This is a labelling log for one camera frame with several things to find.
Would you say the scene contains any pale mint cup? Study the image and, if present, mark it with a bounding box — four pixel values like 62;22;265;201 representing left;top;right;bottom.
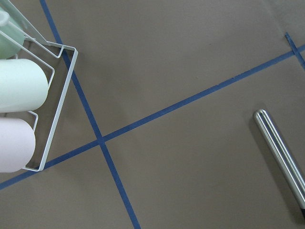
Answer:
0;59;49;113

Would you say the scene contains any pale pink cup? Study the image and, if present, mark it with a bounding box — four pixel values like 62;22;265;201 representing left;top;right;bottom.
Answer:
0;117;36;173

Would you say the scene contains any steel muddler with black tip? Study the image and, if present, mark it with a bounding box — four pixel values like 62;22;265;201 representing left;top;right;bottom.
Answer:
253;109;305;215

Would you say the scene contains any white wire cup rack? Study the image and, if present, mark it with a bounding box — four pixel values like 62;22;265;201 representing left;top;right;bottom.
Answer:
0;0;79;172

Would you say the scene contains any sage green cup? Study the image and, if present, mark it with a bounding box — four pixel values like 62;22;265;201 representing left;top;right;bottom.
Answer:
0;8;24;59

